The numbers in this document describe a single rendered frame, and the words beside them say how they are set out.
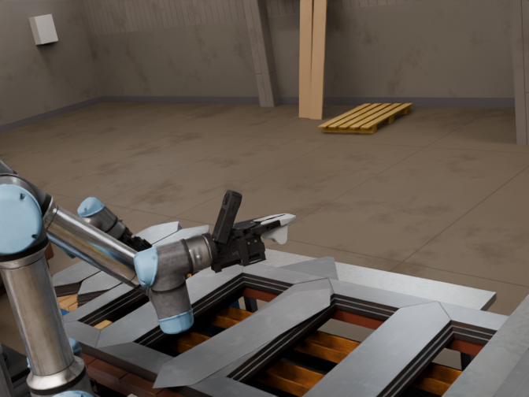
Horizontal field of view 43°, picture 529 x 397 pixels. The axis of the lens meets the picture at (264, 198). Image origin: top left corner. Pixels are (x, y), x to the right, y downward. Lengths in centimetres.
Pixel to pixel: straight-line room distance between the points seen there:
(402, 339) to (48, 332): 112
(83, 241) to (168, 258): 20
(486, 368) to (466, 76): 704
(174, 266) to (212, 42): 980
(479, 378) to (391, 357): 47
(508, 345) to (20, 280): 110
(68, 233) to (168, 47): 1057
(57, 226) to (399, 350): 108
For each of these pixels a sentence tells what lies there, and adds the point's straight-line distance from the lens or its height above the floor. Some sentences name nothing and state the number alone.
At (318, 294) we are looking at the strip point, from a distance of 243.
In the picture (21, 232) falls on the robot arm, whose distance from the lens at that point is 130.
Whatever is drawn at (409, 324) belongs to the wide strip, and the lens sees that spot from 219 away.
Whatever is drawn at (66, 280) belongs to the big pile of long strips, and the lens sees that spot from 308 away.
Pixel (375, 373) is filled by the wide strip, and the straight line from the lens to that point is 198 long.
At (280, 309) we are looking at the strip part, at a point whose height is 87.
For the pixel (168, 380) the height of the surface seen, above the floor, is 87.
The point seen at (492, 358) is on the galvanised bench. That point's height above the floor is 105.
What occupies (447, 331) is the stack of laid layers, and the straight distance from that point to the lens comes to 218.
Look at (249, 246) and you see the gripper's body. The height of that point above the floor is 143.
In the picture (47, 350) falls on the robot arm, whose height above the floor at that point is 135.
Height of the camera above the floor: 198
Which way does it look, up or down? 19 degrees down
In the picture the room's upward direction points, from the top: 10 degrees counter-clockwise
